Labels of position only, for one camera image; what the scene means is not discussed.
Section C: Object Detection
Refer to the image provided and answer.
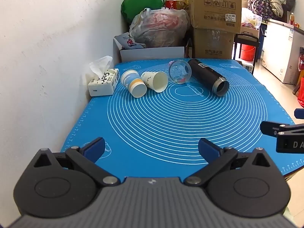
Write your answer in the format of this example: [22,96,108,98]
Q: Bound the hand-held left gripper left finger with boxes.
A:
[32,137,120,188]

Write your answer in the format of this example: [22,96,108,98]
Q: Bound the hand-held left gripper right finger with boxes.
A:
[184,138,272,186]

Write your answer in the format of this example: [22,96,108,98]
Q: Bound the black thermos cup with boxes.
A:
[187,58,230,97]

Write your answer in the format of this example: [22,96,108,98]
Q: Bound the blue and white paper cup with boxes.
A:
[120,69,148,98]

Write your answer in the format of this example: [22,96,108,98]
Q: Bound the clear plastic cup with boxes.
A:
[168,59,192,85]

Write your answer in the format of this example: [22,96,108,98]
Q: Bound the blue silicone baking mat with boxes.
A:
[60,58,299,179]

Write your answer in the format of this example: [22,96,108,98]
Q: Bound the white chest freezer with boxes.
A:
[262,19,304,85]

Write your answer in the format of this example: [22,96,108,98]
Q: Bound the white tissue box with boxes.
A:
[88,55,120,97]

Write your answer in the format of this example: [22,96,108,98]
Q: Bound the red bucket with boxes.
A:
[240,44,257,62]

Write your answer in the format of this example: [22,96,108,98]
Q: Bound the brown cardboard box clear tape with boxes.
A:
[192,26,236,60]

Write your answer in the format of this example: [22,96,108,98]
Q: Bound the white plastic bag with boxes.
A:
[241,7,262,30]

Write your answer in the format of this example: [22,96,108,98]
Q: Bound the white cardboard box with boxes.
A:
[113,35,185,64]

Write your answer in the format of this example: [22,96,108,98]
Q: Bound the blue white printed bag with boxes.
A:
[114,32,147,50]

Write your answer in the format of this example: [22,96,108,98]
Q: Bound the purple floral bag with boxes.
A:
[247,0,277,21]

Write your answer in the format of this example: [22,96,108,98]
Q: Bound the clear plastic bag red contents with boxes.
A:
[129,8,191,48]

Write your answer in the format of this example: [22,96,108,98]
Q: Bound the large brown cardboard box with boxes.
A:
[187,0,242,34]

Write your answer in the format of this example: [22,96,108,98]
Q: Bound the red box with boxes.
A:
[165,0,183,10]

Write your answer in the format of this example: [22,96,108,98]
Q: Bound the green bag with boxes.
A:
[121,0,169,24]

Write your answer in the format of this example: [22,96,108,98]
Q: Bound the black metal frame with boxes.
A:
[232,33,259,74]

